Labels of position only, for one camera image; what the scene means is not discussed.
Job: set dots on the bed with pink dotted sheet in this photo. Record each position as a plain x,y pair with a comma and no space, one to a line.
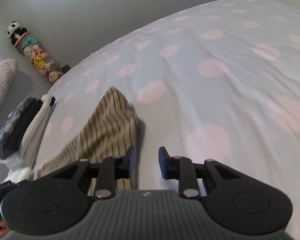
215,92

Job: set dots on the white folded cloth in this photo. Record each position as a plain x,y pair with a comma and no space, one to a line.
36,135

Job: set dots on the clear tube of plush toys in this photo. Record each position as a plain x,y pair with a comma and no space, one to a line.
41,61

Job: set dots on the black folded cloth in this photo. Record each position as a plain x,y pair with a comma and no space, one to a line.
25,127

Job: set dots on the dark floral folded cloth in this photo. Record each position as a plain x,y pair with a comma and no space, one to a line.
12,122

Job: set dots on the beige striped shirt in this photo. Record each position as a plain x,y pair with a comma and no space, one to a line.
107,127

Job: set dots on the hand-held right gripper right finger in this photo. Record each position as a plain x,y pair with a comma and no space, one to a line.
163,163

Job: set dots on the small black box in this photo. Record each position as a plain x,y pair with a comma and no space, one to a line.
65,68

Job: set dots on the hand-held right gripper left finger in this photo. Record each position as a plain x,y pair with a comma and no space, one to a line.
130,161

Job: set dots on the pink fluffy pillow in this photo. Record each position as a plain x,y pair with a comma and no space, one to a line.
1,85

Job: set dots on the panda plush toy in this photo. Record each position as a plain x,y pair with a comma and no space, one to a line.
14,31

